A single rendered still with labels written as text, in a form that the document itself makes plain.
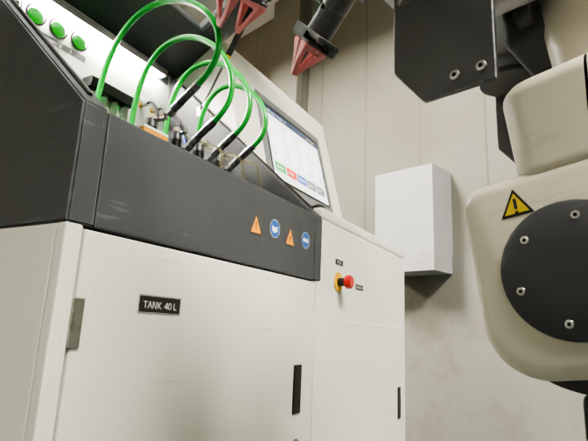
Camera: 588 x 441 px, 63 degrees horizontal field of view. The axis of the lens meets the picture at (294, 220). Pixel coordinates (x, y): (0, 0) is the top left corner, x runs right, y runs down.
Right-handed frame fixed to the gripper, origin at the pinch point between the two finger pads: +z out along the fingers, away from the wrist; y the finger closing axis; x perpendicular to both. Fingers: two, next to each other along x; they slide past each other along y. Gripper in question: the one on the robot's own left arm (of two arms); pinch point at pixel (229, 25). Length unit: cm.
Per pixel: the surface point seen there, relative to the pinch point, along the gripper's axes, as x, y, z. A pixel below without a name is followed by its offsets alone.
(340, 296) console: 39, -36, 48
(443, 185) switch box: -15, -183, 44
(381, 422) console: 62, -58, 82
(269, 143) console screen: -16, -45, 34
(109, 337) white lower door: 48, 36, 33
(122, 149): 30.3, 32.6, 14.4
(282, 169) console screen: -10, -49, 39
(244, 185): 27.7, 4.4, 21.4
